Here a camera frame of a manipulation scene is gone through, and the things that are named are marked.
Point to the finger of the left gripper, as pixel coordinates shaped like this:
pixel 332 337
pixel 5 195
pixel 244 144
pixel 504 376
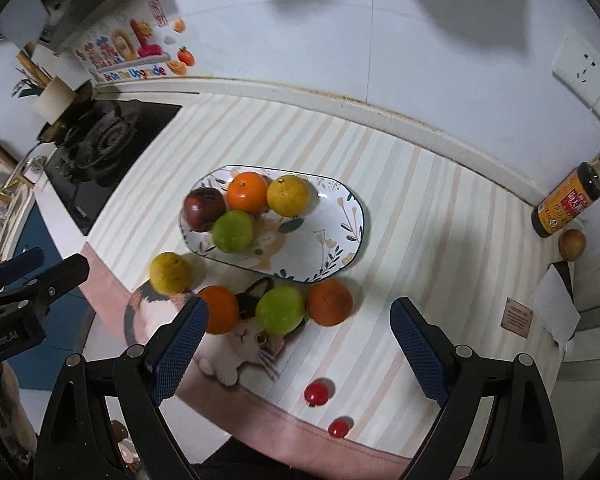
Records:
pixel 43 289
pixel 15 268

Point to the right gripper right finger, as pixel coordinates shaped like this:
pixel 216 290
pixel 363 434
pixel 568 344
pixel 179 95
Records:
pixel 455 377

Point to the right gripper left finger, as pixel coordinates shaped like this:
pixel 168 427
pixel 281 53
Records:
pixel 147 374

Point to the green apple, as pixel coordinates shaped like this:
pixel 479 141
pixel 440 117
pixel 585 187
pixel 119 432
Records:
pixel 280 310
pixel 233 232

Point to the dark red apple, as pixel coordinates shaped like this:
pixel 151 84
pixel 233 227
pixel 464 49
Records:
pixel 202 207

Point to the bright orange tangerine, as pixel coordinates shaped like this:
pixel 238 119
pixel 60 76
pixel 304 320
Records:
pixel 247 192

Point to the yellow lemon fruit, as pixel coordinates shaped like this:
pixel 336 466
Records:
pixel 288 196

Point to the orange tangerine near edge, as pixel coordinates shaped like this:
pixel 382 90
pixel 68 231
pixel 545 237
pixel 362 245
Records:
pixel 223 310

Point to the small yellow lemon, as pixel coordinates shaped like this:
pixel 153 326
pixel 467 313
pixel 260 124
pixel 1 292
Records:
pixel 169 273

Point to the white paper card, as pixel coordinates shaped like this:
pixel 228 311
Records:
pixel 552 303

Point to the red cherry tomato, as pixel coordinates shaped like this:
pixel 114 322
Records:
pixel 339 427
pixel 316 393

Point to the large dark orange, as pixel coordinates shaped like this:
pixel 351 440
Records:
pixel 329 303

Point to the black gas stove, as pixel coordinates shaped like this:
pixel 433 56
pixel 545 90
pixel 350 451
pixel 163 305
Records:
pixel 99 149

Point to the small brown round fruit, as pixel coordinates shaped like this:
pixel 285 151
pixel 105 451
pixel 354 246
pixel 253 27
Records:
pixel 572 244

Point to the floral oval ceramic plate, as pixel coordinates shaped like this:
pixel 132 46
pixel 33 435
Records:
pixel 319 243

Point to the brown sauce bottle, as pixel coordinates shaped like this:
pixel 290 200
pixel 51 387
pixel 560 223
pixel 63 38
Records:
pixel 579 190

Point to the colourful wall sticker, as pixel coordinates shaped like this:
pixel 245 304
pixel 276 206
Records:
pixel 142 39

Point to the white wall socket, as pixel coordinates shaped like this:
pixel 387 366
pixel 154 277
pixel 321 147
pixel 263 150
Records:
pixel 577 67

